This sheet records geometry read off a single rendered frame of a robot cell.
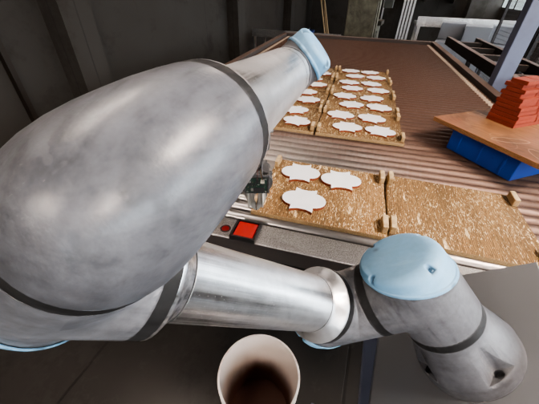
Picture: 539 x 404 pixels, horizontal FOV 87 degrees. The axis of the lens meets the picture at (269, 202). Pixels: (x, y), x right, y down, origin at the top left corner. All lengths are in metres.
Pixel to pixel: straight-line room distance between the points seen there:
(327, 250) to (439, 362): 0.39
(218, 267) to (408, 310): 0.27
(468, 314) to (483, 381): 0.10
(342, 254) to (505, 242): 0.47
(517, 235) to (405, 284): 0.71
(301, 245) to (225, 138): 0.67
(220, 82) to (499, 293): 0.60
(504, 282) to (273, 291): 0.47
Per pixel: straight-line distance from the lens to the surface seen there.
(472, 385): 0.55
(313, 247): 0.81
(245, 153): 0.17
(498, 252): 0.99
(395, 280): 0.42
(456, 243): 0.95
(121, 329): 0.26
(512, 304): 0.65
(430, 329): 0.48
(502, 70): 2.73
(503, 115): 1.62
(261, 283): 0.33
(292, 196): 0.93
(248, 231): 0.83
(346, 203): 0.96
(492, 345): 0.54
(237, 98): 0.18
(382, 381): 0.65
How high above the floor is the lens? 1.50
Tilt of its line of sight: 37 degrees down
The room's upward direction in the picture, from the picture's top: 2 degrees clockwise
